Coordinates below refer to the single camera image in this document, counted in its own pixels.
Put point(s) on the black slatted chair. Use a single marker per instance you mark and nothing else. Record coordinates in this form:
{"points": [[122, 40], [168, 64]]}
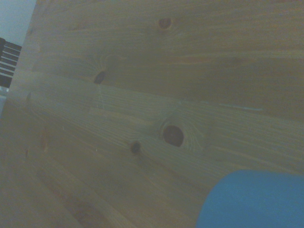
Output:
{"points": [[8, 64]]}

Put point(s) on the blue enamel mug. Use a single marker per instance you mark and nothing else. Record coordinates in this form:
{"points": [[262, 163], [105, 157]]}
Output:
{"points": [[254, 202]]}

